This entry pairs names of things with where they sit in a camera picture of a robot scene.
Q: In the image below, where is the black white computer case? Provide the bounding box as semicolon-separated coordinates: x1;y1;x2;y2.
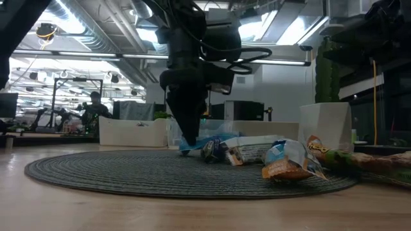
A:
210;99;266;123

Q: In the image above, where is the green red granola bar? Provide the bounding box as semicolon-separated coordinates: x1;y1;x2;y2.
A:
306;134;411;176

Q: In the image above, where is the small green leafy plant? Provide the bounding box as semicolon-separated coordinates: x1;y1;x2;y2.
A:
153;110;173;121

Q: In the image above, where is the clear plastic bin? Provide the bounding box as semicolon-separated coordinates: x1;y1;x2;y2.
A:
166;119;234;147

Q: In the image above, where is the yellow hanging cable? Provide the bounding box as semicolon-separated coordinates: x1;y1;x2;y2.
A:
372;60;378;146

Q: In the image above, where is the white planter pot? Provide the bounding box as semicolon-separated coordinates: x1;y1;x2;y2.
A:
299;102;353;153

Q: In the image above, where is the ceiling light strip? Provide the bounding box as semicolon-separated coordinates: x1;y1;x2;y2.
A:
236;58;312;67
11;49;170;62

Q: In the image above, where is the black computer monitor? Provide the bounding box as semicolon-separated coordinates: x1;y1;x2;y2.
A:
0;92;19;119

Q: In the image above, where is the blue granola bar yellow print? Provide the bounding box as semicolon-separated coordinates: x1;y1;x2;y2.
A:
200;137;227;164

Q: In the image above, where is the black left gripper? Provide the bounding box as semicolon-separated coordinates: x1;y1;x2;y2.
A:
159;59;212;146

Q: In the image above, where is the white plastic bin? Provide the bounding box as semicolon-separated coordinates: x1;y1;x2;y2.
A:
98;115;169;148

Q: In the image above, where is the black looped cable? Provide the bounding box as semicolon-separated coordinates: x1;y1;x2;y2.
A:
224;47;274;76

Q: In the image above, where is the green column plant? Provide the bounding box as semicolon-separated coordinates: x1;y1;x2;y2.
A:
315;37;340;104

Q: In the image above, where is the black ceiling device yellow cable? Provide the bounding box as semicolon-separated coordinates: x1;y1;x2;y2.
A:
35;22;59;42

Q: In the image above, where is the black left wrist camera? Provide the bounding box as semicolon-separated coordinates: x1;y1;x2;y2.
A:
207;64;236;96

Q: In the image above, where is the white printed granola bar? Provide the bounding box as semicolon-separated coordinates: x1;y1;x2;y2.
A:
223;134;286;167

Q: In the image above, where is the person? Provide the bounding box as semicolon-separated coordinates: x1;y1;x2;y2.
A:
80;90;114;135

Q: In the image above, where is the grey covered cabinet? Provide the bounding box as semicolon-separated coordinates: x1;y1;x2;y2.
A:
112;100;155;121

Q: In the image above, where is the black metal frame stand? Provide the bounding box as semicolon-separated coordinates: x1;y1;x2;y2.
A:
51;77;104;129

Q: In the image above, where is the white blue orange granola bar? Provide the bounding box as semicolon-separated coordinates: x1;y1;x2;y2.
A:
261;138;328;182

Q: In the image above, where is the round grey woven placemat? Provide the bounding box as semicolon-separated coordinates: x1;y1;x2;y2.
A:
24;150;358;200

